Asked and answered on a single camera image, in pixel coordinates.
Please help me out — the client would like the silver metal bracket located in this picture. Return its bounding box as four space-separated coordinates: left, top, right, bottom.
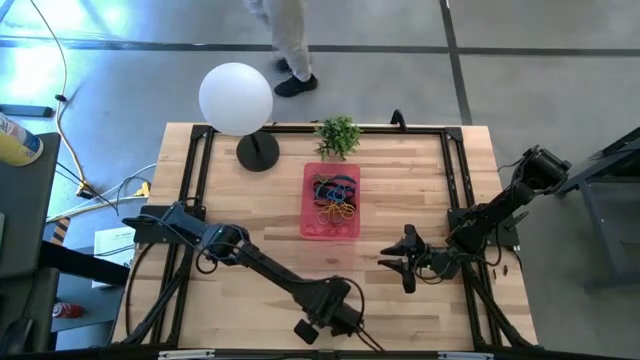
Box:
437 351 496 360
157 349 217 360

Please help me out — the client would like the pink translucent plastic bin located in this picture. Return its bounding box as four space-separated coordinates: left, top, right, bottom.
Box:
298 161 363 242

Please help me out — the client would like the red drink can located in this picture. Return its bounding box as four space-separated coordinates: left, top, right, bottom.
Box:
51 301 85 320

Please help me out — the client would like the white cable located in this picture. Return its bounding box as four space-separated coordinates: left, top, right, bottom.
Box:
44 163 157 224

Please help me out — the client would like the person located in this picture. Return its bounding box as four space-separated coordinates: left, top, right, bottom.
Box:
242 0 320 99

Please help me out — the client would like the black power strip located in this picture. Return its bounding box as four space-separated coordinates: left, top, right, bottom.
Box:
0 103 55 119

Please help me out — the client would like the yellow cable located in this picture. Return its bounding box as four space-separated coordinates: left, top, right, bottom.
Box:
28 0 94 197

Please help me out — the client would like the black aluminium table frame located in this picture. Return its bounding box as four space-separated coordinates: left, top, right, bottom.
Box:
110 122 540 351

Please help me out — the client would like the white paper sheet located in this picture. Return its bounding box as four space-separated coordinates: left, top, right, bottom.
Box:
91 226 137 290

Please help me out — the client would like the small green potted plant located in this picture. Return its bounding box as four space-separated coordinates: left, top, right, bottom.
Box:
313 113 364 163

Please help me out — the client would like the long black wide rubber band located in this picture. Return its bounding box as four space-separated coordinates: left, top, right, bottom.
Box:
313 179 358 209

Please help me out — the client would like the black side table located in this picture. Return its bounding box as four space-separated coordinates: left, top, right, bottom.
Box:
0 131 131 357

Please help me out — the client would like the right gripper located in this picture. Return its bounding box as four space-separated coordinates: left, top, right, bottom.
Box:
376 223 462 296

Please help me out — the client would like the yellow wipes canister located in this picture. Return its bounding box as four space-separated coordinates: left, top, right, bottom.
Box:
0 112 45 168

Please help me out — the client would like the grey metal stand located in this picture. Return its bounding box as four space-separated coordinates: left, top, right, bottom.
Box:
553 125 640 294

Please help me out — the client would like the white globe table lamp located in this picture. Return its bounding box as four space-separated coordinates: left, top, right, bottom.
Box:
198 61 282 174

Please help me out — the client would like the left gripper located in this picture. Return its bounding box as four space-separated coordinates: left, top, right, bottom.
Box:
293 277 386 353

